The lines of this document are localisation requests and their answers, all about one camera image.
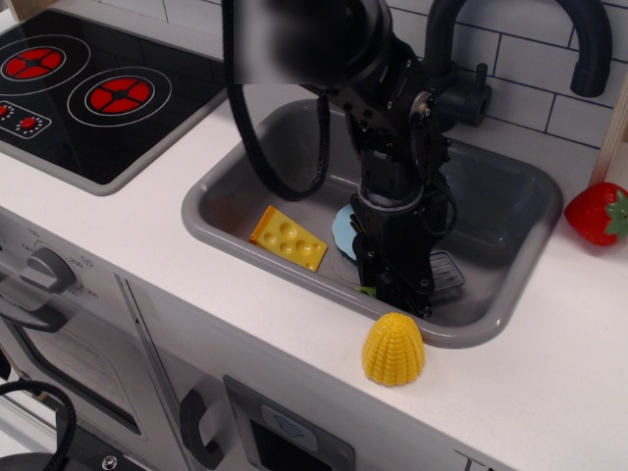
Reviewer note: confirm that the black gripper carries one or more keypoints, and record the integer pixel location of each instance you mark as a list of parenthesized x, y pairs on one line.
[(394, 244)]

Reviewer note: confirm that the green handled grey spatula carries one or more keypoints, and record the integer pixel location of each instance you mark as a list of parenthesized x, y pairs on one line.
[(445, 274)]

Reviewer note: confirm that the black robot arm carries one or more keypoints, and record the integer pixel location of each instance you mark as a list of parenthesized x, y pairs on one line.
[(346, 53)]

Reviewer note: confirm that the blue round plate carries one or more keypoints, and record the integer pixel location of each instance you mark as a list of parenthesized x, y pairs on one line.
[(343, 232)]

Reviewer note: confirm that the yellow corn cob piece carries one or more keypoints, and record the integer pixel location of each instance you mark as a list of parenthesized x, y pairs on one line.
[(393, 353)]

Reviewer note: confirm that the yellow cheese wedge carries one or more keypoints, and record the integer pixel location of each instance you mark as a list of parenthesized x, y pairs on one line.
[(279, 234)]

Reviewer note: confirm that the dark grey faucet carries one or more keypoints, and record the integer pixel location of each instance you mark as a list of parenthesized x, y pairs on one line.
[(466, 101)]

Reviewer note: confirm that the grey dishwasher control panel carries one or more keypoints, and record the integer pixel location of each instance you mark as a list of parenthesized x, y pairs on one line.
[(275, 438)]

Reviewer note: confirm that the red toy strawberry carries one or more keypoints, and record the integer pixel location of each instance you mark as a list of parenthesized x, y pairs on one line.
[(599, 214)]

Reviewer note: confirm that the grey oven knob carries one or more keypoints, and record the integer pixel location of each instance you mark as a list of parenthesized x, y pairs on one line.
[(46, 270)]

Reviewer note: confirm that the black toy stove top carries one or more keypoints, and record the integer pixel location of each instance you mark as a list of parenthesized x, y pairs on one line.
[(93, 105)]

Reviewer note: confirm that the dark grey cabinet handle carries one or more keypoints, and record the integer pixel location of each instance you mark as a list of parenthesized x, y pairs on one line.
[(192, 409)]

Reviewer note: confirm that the wooden shelf post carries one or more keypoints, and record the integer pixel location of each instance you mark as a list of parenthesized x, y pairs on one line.
[(611, 164)]

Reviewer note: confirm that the grey oven door handle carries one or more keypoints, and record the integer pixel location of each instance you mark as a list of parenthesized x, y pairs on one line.
[(29, 307)]

